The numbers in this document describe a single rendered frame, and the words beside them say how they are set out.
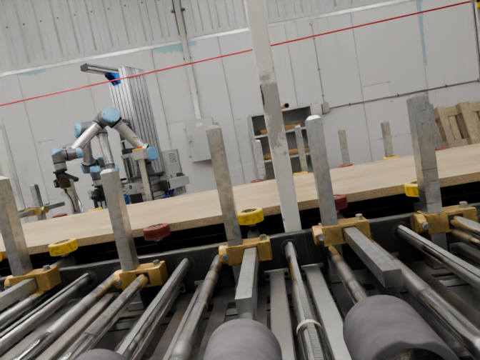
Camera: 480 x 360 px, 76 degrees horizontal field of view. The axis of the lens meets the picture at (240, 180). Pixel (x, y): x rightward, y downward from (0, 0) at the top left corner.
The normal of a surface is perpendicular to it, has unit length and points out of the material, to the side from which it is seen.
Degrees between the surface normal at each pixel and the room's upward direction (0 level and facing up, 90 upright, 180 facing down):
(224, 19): 90
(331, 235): 90
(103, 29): 90
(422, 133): 90
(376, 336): 34
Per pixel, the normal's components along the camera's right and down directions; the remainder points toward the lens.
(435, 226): -0.08, 0.11
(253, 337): 0.29, -0.95
